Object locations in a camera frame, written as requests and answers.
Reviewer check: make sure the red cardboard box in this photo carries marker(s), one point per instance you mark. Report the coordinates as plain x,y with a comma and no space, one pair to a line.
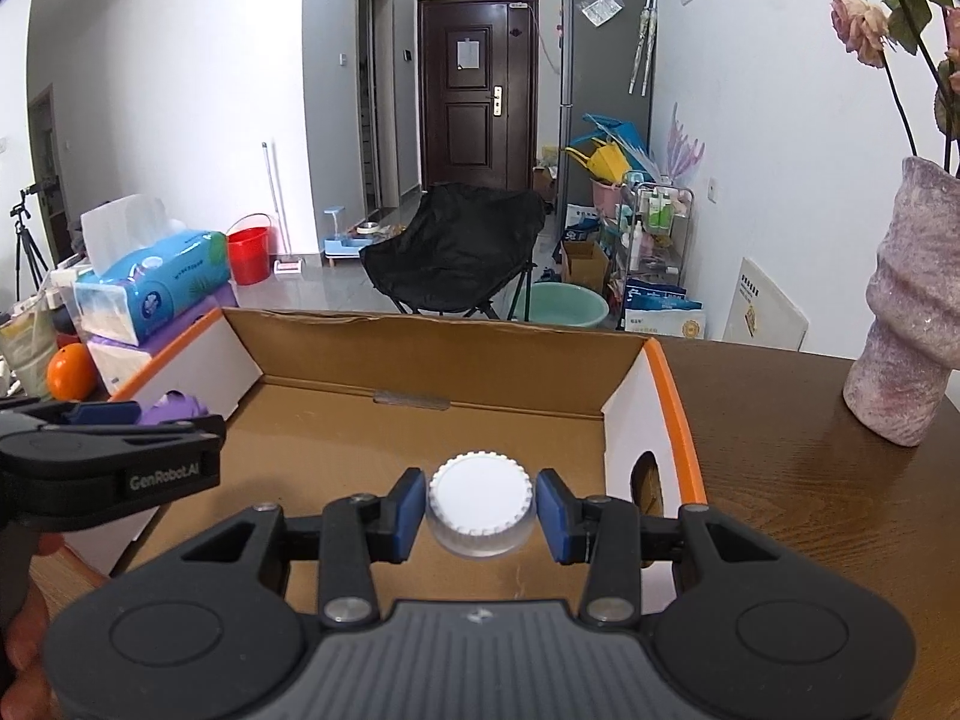
337,427

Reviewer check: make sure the white board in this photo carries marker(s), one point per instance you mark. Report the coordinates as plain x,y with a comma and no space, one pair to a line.
765,311

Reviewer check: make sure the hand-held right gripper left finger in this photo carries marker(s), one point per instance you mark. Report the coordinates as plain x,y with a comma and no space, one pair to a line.
411,510

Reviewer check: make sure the purple round lid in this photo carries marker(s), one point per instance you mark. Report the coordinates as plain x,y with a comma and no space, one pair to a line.
176,409

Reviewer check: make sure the metal rolling cart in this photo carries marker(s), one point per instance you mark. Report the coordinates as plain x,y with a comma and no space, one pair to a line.
660,240

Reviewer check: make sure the dark brown door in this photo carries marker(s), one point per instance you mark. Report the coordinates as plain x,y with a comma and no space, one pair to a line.
476,127

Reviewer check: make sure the purple wall decoration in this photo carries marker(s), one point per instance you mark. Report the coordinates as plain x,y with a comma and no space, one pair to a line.
686,146

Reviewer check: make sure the pink glitter vase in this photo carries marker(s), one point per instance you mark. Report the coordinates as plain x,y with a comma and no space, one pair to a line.
907,315

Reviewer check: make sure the grey refrigerator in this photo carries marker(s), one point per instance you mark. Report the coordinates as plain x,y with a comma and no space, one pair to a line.
600,75

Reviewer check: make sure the small brown cardboard box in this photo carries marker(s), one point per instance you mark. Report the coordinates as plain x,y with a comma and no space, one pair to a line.
585,266

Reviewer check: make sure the blue white pet feeder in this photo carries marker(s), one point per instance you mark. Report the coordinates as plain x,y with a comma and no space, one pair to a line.
341,240

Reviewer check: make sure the black tripod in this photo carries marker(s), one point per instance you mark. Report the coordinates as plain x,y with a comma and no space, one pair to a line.
28,247

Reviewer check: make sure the white ridged bottle cap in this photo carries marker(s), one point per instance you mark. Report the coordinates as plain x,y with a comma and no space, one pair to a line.
480,496

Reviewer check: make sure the blue tissue pack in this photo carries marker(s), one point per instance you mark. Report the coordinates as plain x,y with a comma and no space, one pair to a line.
157,277

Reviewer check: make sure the blue white carton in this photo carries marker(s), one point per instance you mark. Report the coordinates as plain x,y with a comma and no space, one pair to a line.
664,311

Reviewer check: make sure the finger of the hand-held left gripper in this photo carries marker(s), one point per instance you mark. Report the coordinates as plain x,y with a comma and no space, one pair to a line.
172,435
109,413

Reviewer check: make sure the red bucket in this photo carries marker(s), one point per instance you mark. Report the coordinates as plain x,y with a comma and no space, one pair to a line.
247,251

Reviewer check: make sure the person's left hand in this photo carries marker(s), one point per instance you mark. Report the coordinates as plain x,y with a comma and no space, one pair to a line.
22,645

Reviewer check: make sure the black bag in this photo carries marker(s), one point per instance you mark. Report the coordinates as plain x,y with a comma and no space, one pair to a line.
450,247

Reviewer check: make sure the dried rose bouquet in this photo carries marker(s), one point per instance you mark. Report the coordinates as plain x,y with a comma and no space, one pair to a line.
859,22

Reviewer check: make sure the paper sheet on door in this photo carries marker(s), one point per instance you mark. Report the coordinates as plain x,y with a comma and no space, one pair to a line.
468,52

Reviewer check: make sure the white mop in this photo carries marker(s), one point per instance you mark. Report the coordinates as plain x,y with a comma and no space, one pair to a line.
279,225

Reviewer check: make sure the folded clear umbrella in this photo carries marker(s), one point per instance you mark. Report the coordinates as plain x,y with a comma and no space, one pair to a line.
645,37

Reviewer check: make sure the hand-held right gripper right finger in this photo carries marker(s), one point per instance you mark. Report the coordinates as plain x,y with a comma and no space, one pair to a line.
553,514

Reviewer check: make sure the yellow plastic dustpan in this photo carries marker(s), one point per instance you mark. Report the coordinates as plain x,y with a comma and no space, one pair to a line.
606,159

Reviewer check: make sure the clear plastic bag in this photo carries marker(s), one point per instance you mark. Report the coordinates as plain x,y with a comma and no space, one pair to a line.
601,9

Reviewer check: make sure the orange fruit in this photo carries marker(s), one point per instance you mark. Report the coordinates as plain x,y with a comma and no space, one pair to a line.
71,371

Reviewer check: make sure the pink bucket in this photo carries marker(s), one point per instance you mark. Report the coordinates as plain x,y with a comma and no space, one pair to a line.
604,199

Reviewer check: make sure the green basin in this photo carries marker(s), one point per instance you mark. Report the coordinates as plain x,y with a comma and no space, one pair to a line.
562,304

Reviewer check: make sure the purple tissue pack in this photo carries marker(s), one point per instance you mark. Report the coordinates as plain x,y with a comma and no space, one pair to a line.
120,360

